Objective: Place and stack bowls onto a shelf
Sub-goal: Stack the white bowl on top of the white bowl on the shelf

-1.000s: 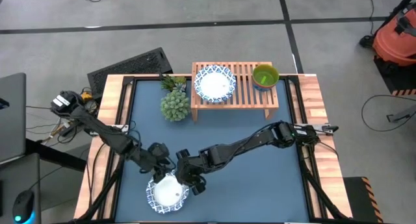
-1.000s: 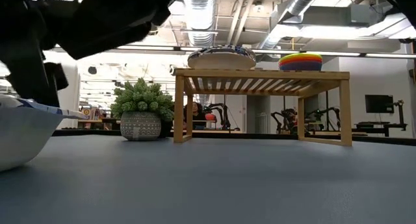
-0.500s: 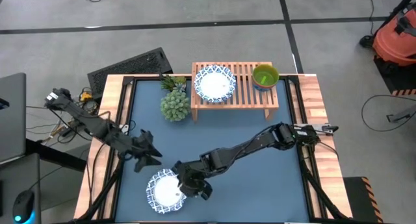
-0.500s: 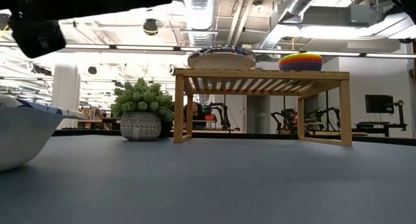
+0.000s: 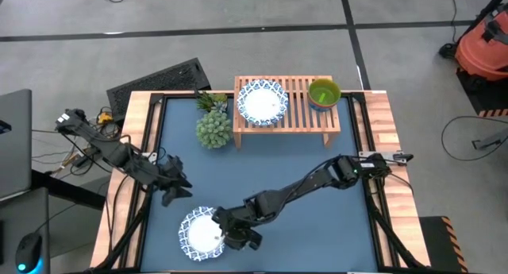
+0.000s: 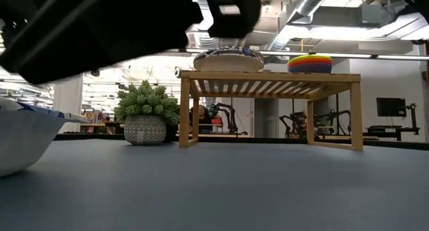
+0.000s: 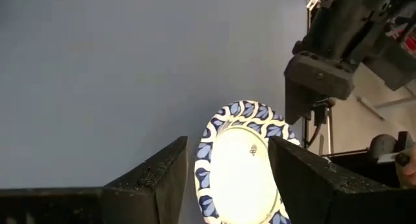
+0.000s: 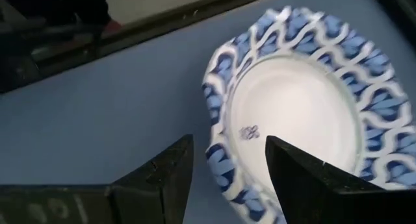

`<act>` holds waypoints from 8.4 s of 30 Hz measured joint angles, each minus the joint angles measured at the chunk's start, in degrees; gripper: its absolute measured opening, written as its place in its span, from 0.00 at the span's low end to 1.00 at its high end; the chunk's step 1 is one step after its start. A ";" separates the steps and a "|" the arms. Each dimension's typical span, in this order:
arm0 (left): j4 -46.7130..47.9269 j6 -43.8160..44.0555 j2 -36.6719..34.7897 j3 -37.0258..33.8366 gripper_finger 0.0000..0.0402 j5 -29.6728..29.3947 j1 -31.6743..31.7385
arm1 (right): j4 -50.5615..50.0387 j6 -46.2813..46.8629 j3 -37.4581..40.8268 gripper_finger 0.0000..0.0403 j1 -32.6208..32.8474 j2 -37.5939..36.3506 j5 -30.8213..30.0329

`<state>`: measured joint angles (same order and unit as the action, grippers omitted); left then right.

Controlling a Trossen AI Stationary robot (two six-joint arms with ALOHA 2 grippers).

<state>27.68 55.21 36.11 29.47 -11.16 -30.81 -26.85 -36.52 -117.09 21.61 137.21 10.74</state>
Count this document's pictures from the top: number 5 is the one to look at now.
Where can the black computer mouse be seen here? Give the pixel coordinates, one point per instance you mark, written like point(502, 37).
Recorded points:
point(28, 250)

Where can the round pale green succulent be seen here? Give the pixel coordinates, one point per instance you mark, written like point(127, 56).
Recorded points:
point(214, 129)

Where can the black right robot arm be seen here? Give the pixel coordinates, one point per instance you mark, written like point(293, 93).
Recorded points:
point(301, 182)

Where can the grey laptop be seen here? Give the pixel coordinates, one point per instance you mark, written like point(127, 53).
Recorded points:
point(16, 147)

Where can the slatted wooden shelf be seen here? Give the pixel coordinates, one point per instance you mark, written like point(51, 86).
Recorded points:
point(301, 119)

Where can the orange shop vacuum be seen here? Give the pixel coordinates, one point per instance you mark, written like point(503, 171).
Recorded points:
point(480, 51)

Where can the yellow plug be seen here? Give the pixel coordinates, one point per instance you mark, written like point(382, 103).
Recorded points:
point(105, 118)

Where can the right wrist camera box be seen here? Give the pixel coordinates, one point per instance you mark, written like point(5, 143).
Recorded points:
point(250, 241)

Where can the hazard striped floor mat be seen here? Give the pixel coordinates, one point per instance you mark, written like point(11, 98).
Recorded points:
point(440, 242)

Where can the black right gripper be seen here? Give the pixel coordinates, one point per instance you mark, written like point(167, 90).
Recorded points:
point(238, 220)

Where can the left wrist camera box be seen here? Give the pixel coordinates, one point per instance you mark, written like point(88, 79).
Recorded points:
point(176, 164)

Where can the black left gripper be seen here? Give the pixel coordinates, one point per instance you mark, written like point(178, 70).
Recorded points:
point(166, 178)

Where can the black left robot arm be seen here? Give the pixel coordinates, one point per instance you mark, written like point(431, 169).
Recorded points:
point(115, 155)

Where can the green plastic bowl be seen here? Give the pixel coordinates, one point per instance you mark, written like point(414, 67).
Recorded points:
point(324, 93)

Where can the black diagonal frame strut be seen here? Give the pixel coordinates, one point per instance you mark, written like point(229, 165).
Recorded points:
point(389, 234)
point(127, 234)

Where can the black table frame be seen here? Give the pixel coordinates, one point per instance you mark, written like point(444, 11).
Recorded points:
point(156, 147)

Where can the pink plastic bowl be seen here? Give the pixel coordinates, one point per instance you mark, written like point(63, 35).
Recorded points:
point(314, 105)

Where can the teal plastic bowl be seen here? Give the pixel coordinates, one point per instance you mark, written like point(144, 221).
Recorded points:
point(322, 110)

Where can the blue patterned paper bowl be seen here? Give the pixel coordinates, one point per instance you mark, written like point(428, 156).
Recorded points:
point(198, 236)
point(262, 103)

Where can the spiky succulents in black pot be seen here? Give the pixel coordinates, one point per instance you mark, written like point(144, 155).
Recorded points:
point(212, 101)

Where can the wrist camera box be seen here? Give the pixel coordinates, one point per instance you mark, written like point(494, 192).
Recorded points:
point(250, 241)
point(176, 164)

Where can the black floor mat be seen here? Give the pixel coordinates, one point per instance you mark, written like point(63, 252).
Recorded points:
point(158, 83)

